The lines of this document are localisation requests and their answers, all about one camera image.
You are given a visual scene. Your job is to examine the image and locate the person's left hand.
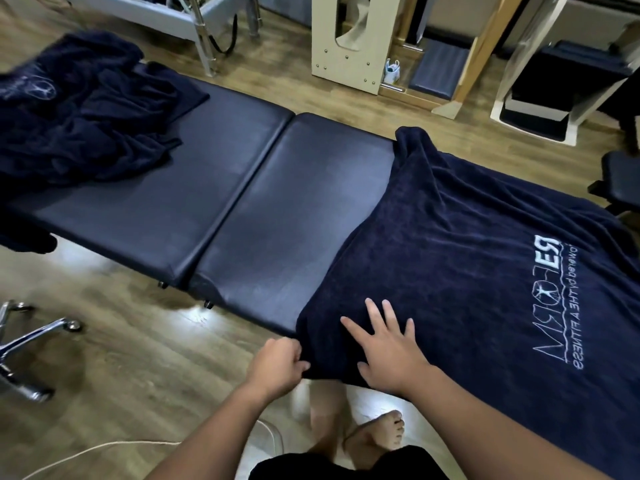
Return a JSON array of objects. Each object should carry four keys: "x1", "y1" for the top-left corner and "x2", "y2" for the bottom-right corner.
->
[{"x1": 245, "y1": 337, "x2": 311, "y2": 402}]

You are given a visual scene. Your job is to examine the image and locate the person's right hand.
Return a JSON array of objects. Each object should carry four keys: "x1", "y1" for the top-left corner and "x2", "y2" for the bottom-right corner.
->
[{"x1": 340, "y1": 298, "x2": 432, "y2": 398}]

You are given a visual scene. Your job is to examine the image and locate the navy towel with white print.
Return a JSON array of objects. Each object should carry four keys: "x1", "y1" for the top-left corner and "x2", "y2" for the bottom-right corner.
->
[{"x1": 296, "y1": 126, "x2": 640, "y2": 480}]

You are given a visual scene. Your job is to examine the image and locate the person's right forearm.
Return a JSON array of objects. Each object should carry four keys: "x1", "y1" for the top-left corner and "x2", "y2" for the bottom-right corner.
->
[{"x1": 397, "y1": 367, "x2": 618, "y2": 480}]

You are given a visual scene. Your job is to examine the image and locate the person's left forearm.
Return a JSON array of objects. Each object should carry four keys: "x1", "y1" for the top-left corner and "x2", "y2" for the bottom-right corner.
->
[{"x1": 144, "y1": 382, "x2": 281, "y2": 480}]

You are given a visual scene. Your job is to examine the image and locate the person's left leg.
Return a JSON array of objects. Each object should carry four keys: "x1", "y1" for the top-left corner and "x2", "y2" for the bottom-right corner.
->
[{"x1": 307, "y1": 381, "x2": 347, "y2": 458}]

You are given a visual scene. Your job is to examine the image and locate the person's right foot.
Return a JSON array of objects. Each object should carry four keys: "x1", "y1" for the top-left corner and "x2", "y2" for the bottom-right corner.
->
[{"x1": 343, "y1": 410, "x2": 406, "y2": 470}]

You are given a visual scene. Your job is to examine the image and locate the black shorts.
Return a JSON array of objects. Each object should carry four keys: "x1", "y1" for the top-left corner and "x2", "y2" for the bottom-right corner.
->
[{"x1": 248, "y1": 445, "x2": 451, "y2": 480}]

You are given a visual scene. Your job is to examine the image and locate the black padded massage table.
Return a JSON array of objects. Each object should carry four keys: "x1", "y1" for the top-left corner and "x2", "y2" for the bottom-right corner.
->
[{"x1": 7, "y1": 62, "x2": 401, "y2": 338}]

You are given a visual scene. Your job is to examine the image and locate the blue padded platform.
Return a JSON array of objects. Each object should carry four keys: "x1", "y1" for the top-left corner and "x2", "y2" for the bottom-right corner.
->
[{"x1": 408, "y1": 38, "x2": 471, "y2": 101}]

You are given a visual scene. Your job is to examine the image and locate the black padded stool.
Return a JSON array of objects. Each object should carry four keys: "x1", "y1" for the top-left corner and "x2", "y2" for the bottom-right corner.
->
[{"x1": 587, "y1": 150, "x2": 640, "y2": 216}]

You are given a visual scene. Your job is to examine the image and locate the white box with black pads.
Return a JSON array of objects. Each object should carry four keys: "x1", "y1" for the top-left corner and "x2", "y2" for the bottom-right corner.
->
[{"x1": 489, "y1": 0, "x2": 640, "y2": 143}]

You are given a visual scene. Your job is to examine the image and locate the chrome chair base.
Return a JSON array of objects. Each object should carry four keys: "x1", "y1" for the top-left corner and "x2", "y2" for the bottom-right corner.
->
[{"x1": 0, "y1": 300, "x2": 83, "y2": 403}]

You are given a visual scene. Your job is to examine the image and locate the slanted wooden beam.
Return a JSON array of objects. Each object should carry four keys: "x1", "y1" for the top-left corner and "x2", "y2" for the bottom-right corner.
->
[{"x1": 432, "y1": 0, "x2": 527, "y2": 120}]

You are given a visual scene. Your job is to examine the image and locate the crumpled navy towel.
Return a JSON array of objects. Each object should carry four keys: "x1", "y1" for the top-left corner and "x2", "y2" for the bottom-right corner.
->
[{"x1": 0, "y1": 31, "x2": 211, "y2": 254}]

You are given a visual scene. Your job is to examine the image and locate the white cable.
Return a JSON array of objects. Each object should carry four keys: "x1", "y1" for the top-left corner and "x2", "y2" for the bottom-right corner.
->
[{"x1": 0, "y1": 419, "x2": 285, "y2": 480}]

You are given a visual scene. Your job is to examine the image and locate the cream wooden exercise frame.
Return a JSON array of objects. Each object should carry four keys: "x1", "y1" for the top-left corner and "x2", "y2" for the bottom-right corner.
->
[{"x1": 310, "y1": 0, "x2": 402, "y2": 96}]

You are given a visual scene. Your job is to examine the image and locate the black hanging strap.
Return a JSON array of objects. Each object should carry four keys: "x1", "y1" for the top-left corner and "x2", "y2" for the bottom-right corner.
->
[{"x1": 209, "y1": 17, "x2": 239, "y2": 58}]

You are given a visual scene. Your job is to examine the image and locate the grey metal bed frame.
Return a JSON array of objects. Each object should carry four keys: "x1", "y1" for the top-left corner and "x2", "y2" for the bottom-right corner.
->
[{"x1": 64, "y1": 0, "x2": 262, "y2": 78}]

